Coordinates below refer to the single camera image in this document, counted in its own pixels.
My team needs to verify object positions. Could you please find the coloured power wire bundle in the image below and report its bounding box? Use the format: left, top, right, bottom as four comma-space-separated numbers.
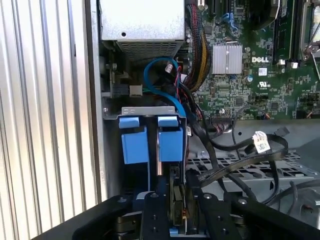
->
186, 2, 213, 92

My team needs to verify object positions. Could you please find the green motherboard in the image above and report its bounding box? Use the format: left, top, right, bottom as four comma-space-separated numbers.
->
184, 0, 320, 121

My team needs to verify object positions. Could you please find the blue data wire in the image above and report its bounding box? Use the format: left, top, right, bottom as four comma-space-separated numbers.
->
144, 57, 187, 118

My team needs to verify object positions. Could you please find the silver power supply unit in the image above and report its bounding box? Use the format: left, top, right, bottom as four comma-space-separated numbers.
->
98, 0, 186, 61

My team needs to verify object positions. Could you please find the silver chipset heatsink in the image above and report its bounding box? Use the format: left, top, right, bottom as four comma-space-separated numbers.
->
211, 42, 243, 75

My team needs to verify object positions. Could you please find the black open PC case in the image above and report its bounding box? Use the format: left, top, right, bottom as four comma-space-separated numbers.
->
84, 0, 320, 240

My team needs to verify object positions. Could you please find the black RAM slot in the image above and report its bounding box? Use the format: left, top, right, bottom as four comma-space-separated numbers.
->
273, 14, 293, 66
292, 14, 302, 63

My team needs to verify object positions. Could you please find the grey metal disk bay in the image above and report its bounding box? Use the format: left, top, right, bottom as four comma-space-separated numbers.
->
102, 106, 190, 196

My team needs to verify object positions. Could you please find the grey metal drive cage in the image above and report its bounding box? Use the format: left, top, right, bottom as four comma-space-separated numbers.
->
186, 119, 320, 240

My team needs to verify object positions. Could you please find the CPU socket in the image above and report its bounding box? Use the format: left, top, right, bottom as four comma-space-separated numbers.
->
299, 0, 320, 63

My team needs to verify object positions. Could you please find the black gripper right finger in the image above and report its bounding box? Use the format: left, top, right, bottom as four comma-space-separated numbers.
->
184, 169, 320, 240

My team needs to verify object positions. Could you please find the blue plastic guide block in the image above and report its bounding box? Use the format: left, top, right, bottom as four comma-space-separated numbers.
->
118, 116, 149, 165
157, 115, 185, 163

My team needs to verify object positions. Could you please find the black wire with white tag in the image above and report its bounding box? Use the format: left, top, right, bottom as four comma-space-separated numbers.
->
186, 117, 290, 188

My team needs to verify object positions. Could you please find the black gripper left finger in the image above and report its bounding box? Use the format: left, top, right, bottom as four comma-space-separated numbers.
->
29, 191, 172, 240

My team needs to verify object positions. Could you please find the thin black wire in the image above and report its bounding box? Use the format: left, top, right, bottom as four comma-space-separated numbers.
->
219, 159, 320, 208

